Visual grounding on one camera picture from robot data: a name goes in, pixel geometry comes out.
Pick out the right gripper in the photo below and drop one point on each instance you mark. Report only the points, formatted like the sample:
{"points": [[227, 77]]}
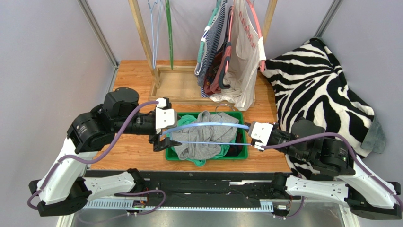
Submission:
{"points": [[274, 136]]}

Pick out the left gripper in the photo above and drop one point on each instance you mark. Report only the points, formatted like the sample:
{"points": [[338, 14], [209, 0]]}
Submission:
{"points": [[164, 143]]}

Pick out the grey tank top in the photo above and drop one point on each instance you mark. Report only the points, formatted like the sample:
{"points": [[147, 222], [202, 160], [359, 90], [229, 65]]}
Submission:
{"points": [[204, 135]]}

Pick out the green tank top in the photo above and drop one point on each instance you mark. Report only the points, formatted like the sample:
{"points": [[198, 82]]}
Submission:
{"points": [[185, 121]]}

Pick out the light blue plastic hanger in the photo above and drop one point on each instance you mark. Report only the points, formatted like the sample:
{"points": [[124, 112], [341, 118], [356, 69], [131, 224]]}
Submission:
{"points": [[202, 124]]}

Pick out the navy tank top maroon trim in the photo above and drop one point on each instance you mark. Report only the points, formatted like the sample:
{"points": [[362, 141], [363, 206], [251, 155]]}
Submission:
{"points": [[235, 150]]}

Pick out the blue white striped tank top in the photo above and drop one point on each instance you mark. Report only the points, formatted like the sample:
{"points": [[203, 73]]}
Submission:
{"points": [[213, 39]]}

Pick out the green plastic hanger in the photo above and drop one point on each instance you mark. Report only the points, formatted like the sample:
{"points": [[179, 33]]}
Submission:
{"points": [[170, 33]]}

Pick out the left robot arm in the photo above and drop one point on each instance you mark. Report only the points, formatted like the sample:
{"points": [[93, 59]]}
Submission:
{"points": [[65, 190]]}

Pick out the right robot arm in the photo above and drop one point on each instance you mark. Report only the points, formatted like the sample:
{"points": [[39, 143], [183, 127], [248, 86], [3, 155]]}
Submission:
{"points": [[351, 183]]}

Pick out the pink plastic hanger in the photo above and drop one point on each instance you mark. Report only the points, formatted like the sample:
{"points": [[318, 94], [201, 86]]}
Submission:
{"points": [[256, 25]]}

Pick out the maroon tank top dark trim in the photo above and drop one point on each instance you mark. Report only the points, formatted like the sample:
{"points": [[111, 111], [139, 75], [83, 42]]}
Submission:
{"points": [[214, 79]]}

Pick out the teal plastic hanger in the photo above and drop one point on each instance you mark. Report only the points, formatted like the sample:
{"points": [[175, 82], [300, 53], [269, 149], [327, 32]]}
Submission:
{"points": [[203, 42]]}

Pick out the green plastic tray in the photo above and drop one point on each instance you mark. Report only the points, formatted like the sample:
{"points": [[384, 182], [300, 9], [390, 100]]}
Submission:
{"points": [[200, 153]]}

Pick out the wooden clothes rack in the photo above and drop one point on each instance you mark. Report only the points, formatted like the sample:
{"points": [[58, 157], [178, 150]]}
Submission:
{"points": [[180, 84]]}

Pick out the zebra print blanket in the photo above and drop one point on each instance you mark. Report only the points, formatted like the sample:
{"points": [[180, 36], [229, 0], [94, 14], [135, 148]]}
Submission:
{"points": [[309, 82]]}

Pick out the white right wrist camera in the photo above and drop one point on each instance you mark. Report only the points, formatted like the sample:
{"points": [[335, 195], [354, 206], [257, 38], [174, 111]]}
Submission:
{"points": [[260, 134]]}

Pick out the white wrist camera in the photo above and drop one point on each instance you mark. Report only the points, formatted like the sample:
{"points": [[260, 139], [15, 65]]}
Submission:
{"points": [[260, 134], [166, 116]]}

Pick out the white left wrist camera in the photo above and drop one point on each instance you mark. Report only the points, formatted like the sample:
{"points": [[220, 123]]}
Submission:
{"points": [[166, 116]]}

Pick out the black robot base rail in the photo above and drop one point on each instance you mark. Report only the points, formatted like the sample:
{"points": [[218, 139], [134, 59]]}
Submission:
{"points": [[203, 191]]}

